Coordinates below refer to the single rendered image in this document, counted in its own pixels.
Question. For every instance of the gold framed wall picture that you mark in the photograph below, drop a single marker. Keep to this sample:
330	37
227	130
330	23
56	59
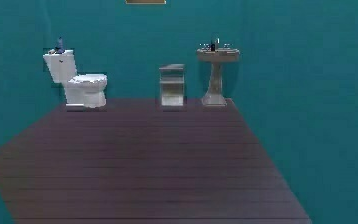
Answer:
145	1

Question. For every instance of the black soap bottle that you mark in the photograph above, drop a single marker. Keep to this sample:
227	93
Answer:
213	46

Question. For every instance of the beige pedestal sink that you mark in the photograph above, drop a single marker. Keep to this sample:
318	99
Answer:
216	76

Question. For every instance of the silver sink faucet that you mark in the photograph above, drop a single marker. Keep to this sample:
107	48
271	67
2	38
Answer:
218	43

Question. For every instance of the blue spray bottle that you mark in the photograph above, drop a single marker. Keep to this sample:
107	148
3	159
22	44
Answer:
59	46

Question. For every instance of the white toilet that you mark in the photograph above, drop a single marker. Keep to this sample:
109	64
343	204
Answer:
82	87

